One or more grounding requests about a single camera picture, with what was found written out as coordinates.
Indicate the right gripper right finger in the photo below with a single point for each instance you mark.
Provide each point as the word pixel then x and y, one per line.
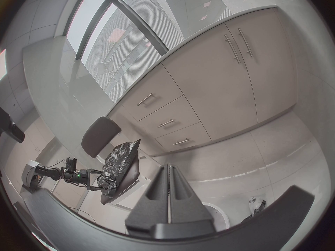
pixel 193 210

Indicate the beige cabinet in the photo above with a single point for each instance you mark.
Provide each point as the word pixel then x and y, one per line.
pixel 209 87

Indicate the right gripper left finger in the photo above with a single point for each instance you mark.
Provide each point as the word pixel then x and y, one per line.
pixel 146 213

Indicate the crumpled black plastic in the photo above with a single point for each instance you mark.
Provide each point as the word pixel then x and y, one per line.
pixel 259 210

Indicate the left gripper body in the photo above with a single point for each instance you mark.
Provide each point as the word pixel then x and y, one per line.
pixel 83 177

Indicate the black plastic bag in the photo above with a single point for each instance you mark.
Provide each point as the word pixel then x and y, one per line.
pixel 117 163

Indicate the window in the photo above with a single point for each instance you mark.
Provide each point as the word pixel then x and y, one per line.
pixel 99 22

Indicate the dark grey padded chair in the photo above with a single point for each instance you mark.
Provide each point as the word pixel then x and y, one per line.
pixel 100 136

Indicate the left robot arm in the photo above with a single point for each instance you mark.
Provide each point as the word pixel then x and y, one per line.
pixel 48 172

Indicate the white trash bin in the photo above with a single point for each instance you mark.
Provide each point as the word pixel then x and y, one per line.
pixel 219 216

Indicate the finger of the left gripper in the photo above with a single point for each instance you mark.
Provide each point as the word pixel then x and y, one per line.
pixel 96 188
pixel 96 171

